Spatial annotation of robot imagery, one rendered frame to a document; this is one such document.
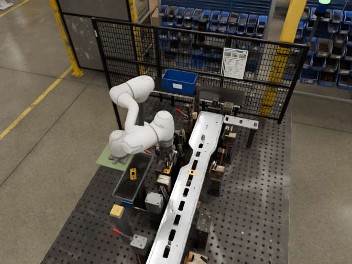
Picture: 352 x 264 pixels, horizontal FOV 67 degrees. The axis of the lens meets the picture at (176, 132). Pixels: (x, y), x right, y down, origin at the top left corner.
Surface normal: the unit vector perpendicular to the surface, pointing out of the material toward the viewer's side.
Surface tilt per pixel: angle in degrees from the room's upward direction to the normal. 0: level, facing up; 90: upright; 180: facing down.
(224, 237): 0
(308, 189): 0
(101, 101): 0
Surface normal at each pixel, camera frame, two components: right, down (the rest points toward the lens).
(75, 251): -0.02, -0.68
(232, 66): -0.29, 0.70
